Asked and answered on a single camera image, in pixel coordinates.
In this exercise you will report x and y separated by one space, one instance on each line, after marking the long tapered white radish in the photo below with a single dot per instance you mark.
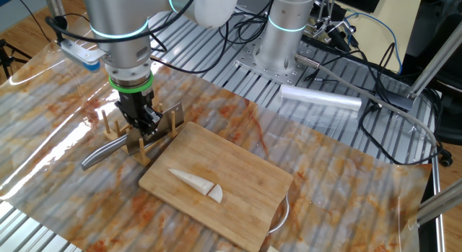
191 181

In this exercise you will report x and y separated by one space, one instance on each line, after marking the metal clamp stand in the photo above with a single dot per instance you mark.
332 28

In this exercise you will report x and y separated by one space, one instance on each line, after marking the beige panel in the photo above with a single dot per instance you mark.
375 35

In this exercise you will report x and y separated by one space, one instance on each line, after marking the steel cleaver knife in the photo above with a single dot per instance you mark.
104 152

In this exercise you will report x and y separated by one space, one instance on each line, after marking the wooden cutting board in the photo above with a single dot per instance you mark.
234 208

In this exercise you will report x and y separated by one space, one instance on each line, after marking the aluminium frame post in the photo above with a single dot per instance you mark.
54 3
433 64
440 203

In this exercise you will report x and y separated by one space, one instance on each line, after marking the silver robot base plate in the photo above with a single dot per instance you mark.
252 69

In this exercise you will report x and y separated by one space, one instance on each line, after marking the clear plastic film roll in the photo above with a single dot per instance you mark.
317 98

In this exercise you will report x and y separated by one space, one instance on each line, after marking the marble pattern plastic sheet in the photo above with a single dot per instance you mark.
343 194

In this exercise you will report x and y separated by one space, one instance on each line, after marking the black tripod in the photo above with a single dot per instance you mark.
5 57

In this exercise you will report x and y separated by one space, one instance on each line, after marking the small white radish slice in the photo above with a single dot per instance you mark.
216 194

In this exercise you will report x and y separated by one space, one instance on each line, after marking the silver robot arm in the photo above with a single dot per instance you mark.
119 21

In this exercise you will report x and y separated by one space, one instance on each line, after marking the wooden peg rack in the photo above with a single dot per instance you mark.
141 159

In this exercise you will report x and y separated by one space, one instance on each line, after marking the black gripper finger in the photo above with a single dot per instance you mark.
149 122
126 115

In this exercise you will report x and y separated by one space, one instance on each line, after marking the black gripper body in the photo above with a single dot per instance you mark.
135 102

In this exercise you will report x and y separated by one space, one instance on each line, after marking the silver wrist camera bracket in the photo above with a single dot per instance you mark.
79 53

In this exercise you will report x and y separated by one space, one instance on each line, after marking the black monitor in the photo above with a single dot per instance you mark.
361 1

